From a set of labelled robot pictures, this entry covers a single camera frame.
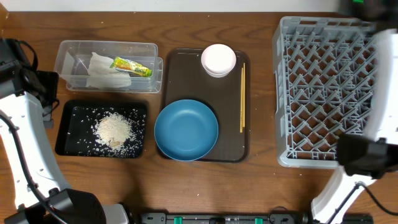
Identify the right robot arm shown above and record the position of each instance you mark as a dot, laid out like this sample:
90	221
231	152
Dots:
366	158

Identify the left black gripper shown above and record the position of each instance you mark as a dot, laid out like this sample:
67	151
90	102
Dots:
48	79

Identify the wooden chopstick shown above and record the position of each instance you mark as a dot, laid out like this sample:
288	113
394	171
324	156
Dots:
244	94
241	125

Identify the white rice food scraps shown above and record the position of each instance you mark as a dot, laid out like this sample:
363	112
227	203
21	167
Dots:
113	130

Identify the grey dishwasher rack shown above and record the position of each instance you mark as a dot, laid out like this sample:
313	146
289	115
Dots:
325	70

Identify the yellow green snack wrapper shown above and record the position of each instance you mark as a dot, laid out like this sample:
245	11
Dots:
125	65

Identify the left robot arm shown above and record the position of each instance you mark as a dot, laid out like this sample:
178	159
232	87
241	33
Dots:
28	97

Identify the dark brown serving tray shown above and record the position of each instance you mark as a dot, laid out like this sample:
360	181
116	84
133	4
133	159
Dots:
187	80

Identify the white napkin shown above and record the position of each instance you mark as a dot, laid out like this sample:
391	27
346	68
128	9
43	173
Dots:
101	75

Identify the clear plastic waste bin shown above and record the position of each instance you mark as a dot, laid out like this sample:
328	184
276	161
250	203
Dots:
74	56

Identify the left wooden chopstick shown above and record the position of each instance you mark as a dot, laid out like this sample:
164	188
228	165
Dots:
241	125

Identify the right wooden chopstick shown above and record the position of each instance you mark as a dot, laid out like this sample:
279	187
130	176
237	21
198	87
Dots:
244	94

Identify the black food waste tray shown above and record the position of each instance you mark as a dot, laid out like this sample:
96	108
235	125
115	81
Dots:
62	130

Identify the large dark blue plate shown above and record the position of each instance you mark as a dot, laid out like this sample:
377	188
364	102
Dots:
186	130

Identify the pink bowl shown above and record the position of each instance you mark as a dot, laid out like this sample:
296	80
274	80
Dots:
218	60

